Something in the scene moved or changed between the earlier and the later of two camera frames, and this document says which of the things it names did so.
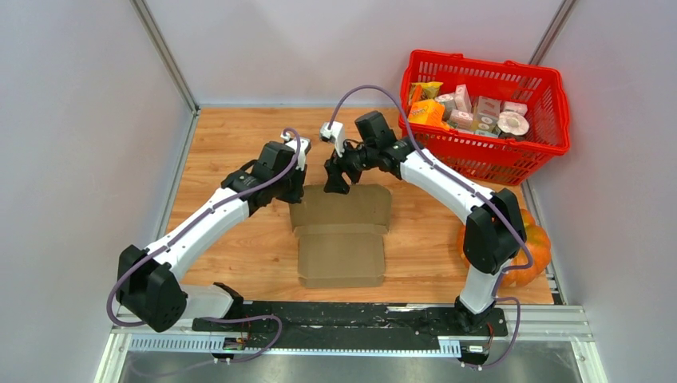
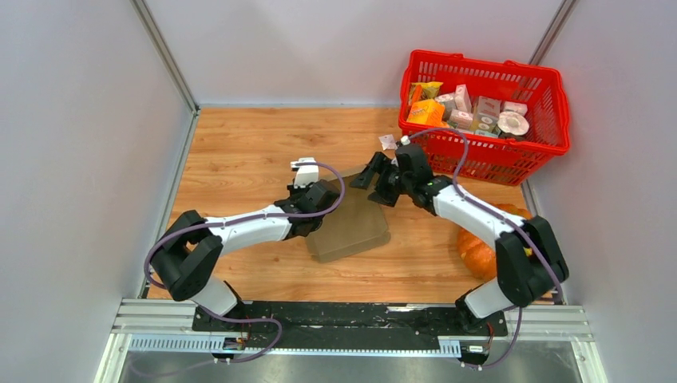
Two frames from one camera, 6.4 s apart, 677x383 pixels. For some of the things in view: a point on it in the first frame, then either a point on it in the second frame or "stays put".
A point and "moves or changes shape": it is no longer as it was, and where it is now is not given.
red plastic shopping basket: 491,121 stays put
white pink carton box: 462,98 stays put
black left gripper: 295,197 -> 294,191
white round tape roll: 512,123 stays put
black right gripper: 335,167 -> 378,163
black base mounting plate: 357,325 stays put
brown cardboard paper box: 341,236 moves or changes shape
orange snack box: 428,112 stays put
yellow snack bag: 424,90 stays put
